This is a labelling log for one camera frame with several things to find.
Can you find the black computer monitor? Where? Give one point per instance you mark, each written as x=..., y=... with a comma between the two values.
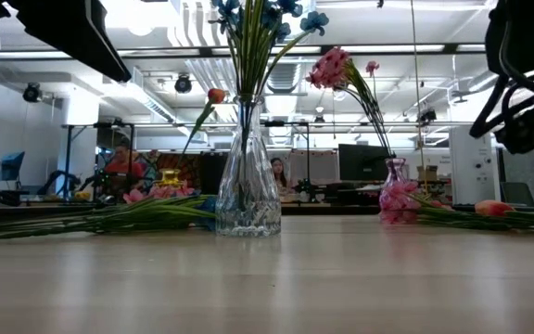
x=364, y=162

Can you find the black ceiling-mounted camera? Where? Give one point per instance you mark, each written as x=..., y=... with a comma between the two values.
x=33, y=93
x=427, y=116
x=183, y=84

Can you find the blue-lit monitor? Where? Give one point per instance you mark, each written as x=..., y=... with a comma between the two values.
x=11, y=164

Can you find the colourful patterned cloth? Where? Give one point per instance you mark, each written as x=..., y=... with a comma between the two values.
x=188, y=169

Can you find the background black robot arm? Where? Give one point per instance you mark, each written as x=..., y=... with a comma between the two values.
x=58, y=176

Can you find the yellow glass vase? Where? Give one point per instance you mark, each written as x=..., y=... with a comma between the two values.
x=170, y=177

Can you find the white column with sockets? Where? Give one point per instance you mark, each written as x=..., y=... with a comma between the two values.
x=473, y=158

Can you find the silver ceiling duct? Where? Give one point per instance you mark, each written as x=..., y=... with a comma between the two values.
x=482, y=83

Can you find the clear ribbed glass vase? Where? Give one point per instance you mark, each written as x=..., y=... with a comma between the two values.
x=248, y=209

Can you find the black overhead frame bar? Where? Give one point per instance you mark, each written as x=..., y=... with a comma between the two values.
x=450, y=47

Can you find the orange artificial tulip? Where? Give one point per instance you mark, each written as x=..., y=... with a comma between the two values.
x=492, y=208
x=216, y=95

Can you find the pink glass vase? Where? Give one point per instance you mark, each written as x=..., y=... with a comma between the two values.
x=394, y=169

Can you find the black metal stand frame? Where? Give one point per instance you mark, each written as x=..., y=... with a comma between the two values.
x=67, y=158

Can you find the cardboard box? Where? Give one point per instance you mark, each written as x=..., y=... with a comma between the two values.
x=429, y=174

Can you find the grey cubicle partition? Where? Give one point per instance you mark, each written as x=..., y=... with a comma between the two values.
x=522, y=176

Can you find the blue artificial flower bunch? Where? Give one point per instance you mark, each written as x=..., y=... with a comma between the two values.
x=250, y=65
x=207, y=206

